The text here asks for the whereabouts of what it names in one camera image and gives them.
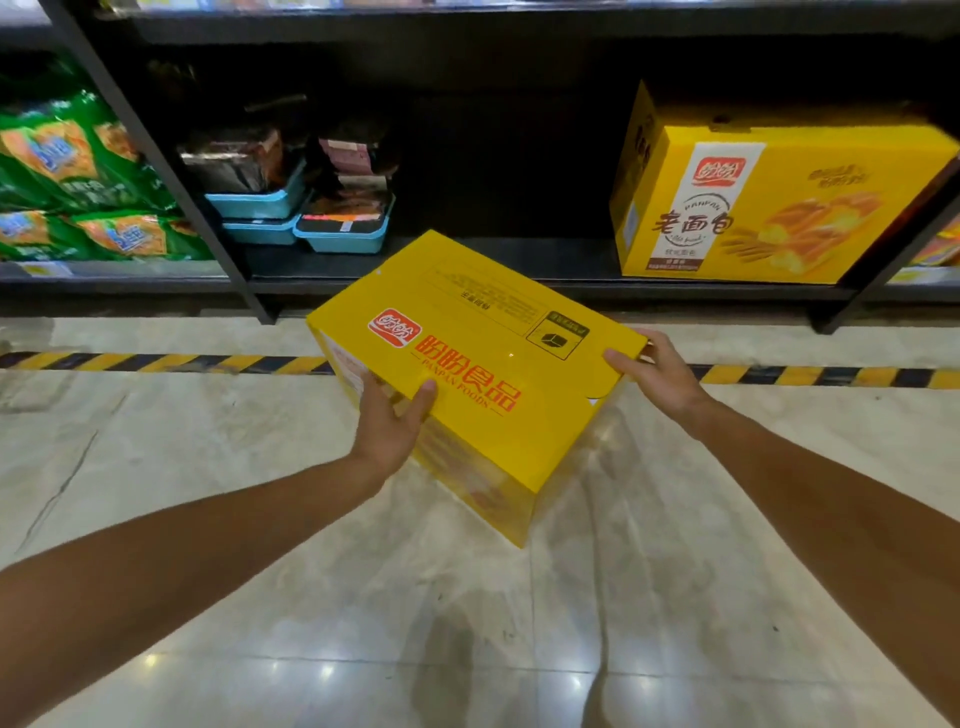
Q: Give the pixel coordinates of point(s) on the person's left hand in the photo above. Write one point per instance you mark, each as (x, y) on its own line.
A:
(390, 432)

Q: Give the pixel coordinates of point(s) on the person's right hand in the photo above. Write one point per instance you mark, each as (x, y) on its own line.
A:
(663, 378)

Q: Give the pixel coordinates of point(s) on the yellow bread box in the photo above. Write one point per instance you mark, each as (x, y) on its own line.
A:
(465, 353)
(780, 195)

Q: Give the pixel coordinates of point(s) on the black metal shelf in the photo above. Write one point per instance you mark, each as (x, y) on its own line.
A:
(450, 38)

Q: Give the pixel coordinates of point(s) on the green cracker packets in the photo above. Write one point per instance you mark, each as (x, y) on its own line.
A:
(68, 165)

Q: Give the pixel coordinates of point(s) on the person's right forearm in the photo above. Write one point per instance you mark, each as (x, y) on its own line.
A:
(855, 525)

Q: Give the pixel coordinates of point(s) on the person's left forearm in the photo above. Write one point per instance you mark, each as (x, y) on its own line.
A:
(150, 570)

